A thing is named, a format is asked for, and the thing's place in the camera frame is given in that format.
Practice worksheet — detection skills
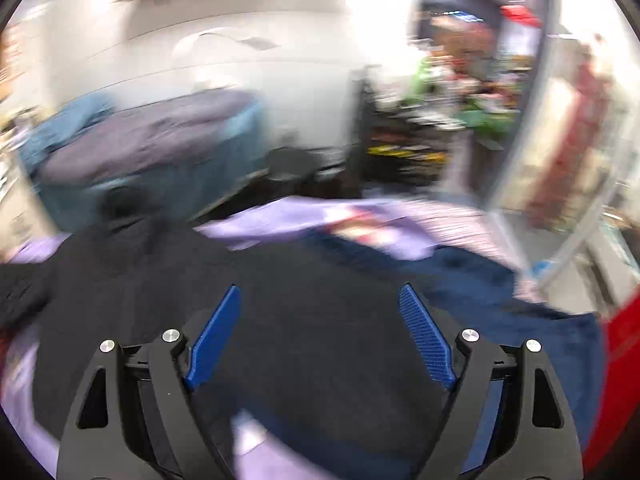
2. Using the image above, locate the red patterned hanging cloth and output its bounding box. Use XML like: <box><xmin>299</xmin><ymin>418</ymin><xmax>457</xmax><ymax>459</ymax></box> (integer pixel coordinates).
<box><xmin>525</xmin><ymin>35</ymin><xmax>617</xmax><ymax>231</ymax></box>

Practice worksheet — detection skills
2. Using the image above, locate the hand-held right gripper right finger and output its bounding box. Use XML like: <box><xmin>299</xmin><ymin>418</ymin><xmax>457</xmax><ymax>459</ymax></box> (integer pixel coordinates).
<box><xmin>399</xmin><ymin>283</ymin><xmax>585</xmax><ymax>480</ymax></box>

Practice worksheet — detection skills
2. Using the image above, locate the purple printed bedsheet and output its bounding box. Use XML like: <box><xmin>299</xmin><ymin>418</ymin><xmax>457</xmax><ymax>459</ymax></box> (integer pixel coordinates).
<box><xmin>0</xmin><ymin>197</ymin><xmax>541</xmax><ymax>480</ymax></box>

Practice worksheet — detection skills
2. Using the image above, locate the black shelf rack with goods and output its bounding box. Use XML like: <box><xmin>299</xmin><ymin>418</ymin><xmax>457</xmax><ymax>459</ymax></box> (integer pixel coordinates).
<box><xmin>350</xmin><ymin>62</ymin><xmax>501</xmax><ymax>191</ymax></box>

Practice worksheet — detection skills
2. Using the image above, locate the navy blanket with yellow lining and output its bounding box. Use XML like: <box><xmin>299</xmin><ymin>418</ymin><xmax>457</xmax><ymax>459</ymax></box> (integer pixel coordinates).
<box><xmin>300</xmin><ymin>230</ymin><xmax>607</xmax><ymax>480</ymax></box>

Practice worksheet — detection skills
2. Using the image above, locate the black puffer jacket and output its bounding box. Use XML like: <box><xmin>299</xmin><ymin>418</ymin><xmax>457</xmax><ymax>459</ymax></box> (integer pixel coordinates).
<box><xmin>0</xmin><ymin>217</ymin><xmax>451</xmax><ymax>466</ymax></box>

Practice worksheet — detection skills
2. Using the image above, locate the white door frame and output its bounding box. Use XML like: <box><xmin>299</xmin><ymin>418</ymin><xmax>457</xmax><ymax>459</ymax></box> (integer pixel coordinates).
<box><xmin>487</xmin><ymin>0</ymin><xmax>640</xmax><ymax>306</ymax></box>

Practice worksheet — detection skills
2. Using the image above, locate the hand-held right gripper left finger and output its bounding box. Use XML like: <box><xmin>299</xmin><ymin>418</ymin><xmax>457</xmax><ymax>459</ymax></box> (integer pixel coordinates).
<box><xmin>56</xmin><ymin>284</ymin><xmax>242</xmax><ymax>480</ymax></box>

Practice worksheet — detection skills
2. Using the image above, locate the teal cloth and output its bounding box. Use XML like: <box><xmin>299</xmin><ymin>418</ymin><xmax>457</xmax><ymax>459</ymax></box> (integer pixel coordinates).
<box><xmin>19</xmin><ymin>94</ymin><xmax>267</xmax><ymax>233</ymax></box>

